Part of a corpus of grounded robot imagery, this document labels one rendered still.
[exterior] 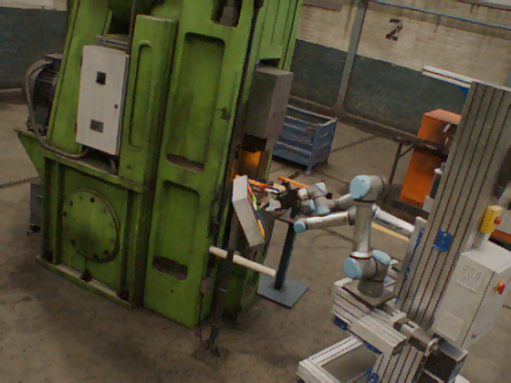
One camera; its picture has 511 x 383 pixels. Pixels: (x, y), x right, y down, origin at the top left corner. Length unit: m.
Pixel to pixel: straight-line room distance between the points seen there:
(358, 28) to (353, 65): 0.78
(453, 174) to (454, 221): 0.23
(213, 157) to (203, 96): 0.37
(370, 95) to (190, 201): 8.12
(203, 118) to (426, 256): 1.50
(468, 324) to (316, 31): 9.46
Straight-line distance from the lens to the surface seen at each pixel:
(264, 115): 3.12
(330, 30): 11.35
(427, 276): 2.79
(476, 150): 2.56
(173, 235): 3.39
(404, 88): 10.75
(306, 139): 7.03
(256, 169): 3.65
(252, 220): 2.69
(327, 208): 2.88
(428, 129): 6.49
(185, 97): 3.11
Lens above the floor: 2.19
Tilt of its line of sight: 22 degrees down
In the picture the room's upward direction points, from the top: 11 degrees clockwise
